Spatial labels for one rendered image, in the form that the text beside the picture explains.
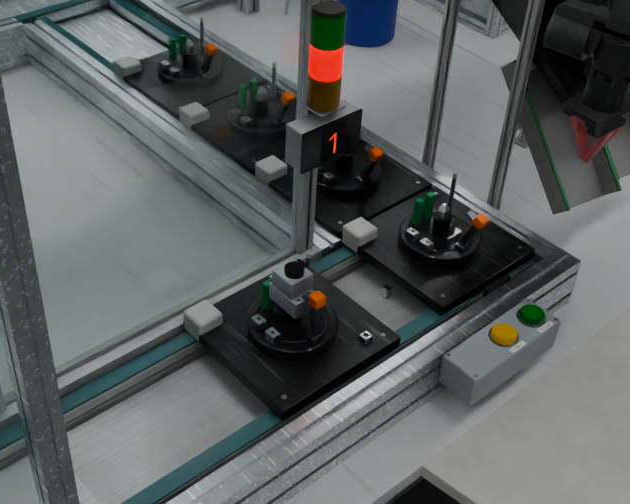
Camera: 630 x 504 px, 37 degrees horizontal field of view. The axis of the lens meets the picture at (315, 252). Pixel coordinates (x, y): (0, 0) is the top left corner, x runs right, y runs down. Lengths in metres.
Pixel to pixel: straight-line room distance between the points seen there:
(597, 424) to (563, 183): 0.45
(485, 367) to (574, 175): 0.48
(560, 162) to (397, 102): 0.59
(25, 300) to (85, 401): 0.62
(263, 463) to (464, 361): 0.36
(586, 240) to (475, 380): 0.57
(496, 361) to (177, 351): 0.49
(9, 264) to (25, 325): 0.07
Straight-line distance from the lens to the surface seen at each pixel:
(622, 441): 1.57
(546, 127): 1.77
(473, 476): 1.45
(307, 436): 1.34
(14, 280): 0.78
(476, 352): 1.48
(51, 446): 0.94
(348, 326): 1.47
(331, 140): 1.45
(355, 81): 2.32
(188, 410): 1.42
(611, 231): 1.96
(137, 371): 1.44
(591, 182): 1.81
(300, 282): 1.37
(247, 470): 1.31
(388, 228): 1.67
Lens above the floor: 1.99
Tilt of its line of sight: 40 degrees down
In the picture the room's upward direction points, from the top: 4 degrees clockwise
